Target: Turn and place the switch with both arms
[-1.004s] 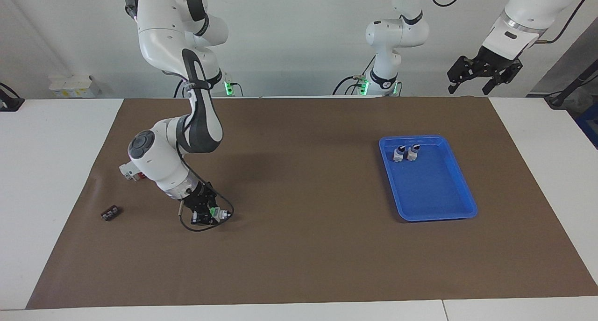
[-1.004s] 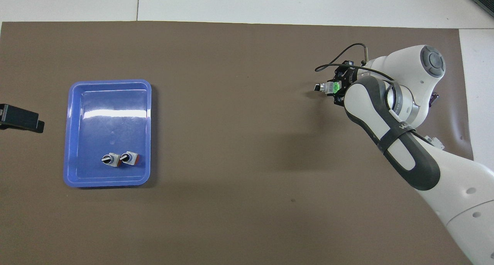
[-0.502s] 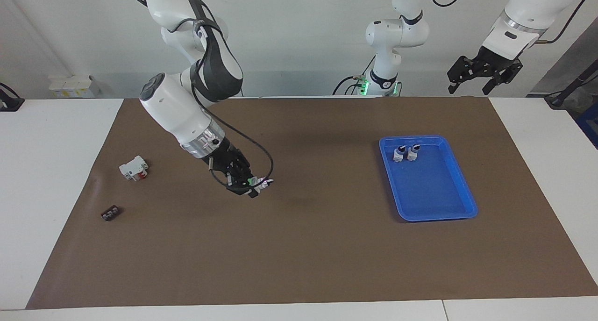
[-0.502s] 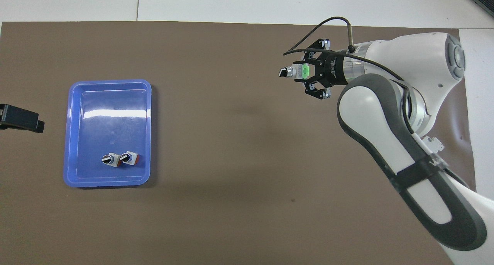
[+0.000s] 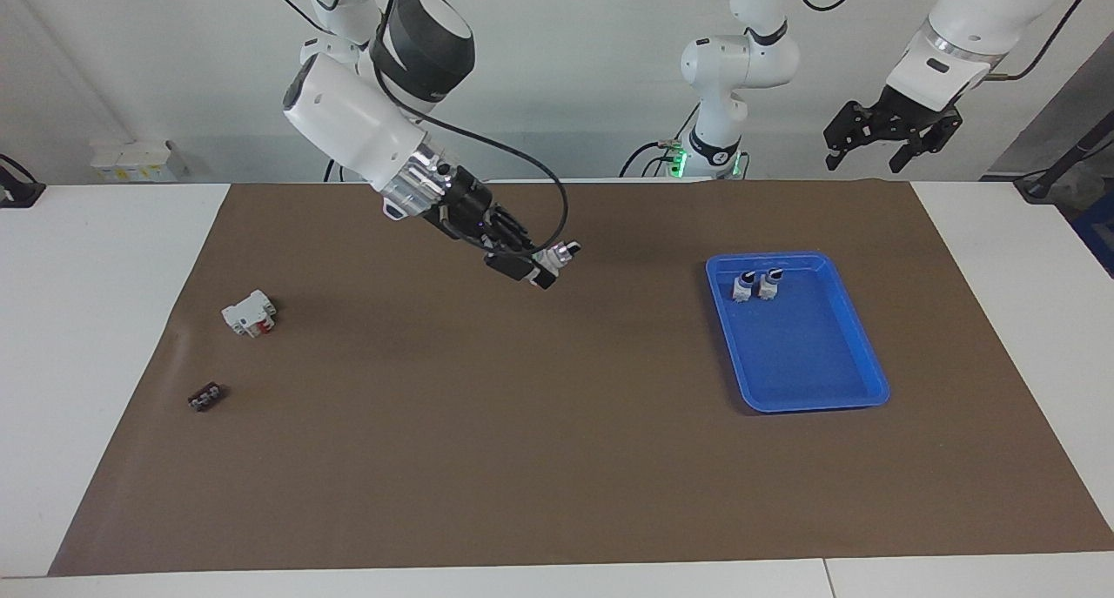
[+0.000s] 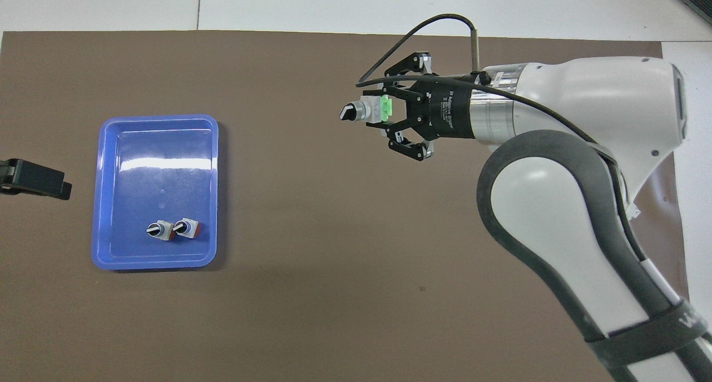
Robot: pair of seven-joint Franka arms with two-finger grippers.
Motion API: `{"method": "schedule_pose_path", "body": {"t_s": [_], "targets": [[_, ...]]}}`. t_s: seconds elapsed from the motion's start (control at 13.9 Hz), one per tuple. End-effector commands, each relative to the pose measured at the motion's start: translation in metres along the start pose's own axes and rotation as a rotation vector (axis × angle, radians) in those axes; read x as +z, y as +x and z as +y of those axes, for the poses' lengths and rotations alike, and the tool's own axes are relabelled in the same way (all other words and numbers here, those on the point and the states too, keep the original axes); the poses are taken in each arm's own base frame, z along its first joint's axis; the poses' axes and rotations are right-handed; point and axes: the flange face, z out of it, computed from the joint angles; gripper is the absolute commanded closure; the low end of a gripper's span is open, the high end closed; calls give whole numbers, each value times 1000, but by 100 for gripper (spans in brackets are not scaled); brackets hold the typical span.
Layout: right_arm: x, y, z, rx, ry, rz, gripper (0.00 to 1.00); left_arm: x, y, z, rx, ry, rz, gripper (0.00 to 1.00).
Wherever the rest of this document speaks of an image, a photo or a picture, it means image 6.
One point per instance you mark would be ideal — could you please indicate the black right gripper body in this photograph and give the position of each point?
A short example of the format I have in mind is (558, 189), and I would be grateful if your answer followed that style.
(445, 112)

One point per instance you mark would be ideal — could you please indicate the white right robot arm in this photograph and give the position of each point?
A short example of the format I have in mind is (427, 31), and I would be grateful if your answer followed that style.
(556, 215)

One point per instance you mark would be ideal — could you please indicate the blue plastic tray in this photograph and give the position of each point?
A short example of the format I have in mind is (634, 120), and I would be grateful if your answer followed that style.
(158, 187)

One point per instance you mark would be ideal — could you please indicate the brown table mat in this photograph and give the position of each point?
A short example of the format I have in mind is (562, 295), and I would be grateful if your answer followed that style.
(311, 248)

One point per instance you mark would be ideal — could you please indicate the selector switch with red block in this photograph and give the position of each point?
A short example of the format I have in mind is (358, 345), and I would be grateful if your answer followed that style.
(160, 229)
(187, 228)

